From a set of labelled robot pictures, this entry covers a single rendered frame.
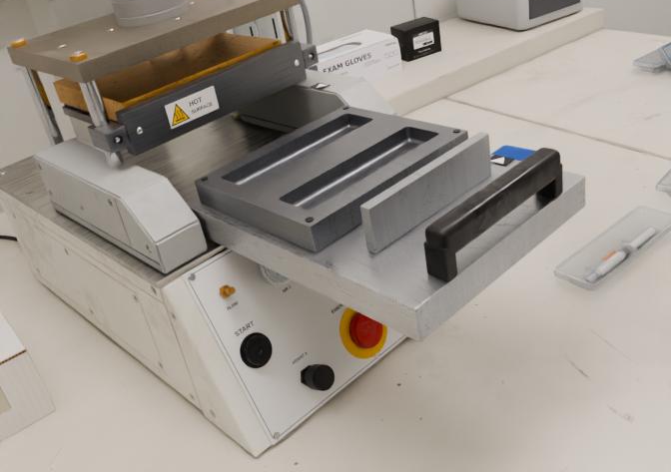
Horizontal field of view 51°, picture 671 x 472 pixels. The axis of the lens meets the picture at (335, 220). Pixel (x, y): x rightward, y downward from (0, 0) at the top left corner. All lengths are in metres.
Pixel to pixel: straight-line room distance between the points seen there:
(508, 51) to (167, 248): 1.06
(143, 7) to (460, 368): 0.50
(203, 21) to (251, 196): 0.22
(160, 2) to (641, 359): 0.61
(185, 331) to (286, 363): 0.11
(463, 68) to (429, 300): 1.03
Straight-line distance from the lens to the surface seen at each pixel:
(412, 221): 0.56
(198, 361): 0.69
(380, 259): 0.53
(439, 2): 1.85
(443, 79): 1.44
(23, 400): 0.85
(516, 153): 1.19
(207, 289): 0.67
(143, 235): 0.66
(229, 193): 0.63
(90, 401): 0.86
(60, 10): 0.96
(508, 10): 1.67
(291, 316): 0.71
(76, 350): 0.95
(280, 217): 0.57
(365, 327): 0.75
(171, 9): 0.80
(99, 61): 0.71
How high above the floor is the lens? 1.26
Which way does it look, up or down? 29 degrees down
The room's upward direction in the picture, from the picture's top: 11 degrees counter-clockwise
